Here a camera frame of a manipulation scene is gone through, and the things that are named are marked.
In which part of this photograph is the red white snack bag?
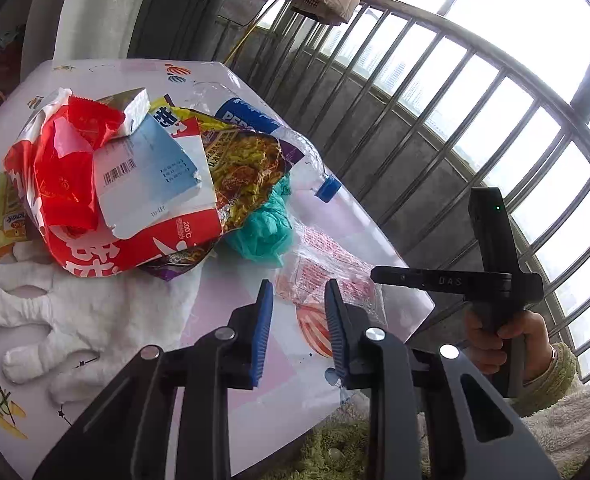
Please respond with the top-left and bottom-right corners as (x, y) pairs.
(3, 88), (222, 278)

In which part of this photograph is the purple yellow noodle wrapper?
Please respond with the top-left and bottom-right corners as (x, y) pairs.
(137, 94), (307, 282)

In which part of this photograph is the clear red-printed plastic wrapper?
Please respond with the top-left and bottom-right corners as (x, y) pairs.
(275, 221), (387, 358)

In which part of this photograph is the small white carton box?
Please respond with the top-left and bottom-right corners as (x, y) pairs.
(98, 88), (150, 139)

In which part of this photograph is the metal window railing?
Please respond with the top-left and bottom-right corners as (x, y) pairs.
(213, 0), (590, 382)

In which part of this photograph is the green sleeve right forearm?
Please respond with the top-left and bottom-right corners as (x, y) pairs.
(509, 342), (583, 417)

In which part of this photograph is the white blue paper package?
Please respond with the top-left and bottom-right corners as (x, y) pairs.
(93, 115), (216, 240)

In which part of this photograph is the person's right hand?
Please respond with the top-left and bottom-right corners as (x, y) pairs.
(464, 311), (556, 382)

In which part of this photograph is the teal plastic bag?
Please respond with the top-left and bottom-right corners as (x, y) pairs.
(225, 174), (294, 268)

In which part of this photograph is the white fleece blanket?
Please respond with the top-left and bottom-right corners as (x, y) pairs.
(522, 384), (590, 479)

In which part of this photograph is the green fuzzy blanket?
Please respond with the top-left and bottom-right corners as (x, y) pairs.
(259, 389), (436, 480)

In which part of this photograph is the crushed clear plastic bottle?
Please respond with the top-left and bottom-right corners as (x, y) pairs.
(184, 82), (342, 203)

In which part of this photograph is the white cotton glove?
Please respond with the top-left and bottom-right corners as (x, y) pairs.
(0, 240), (203, 404)

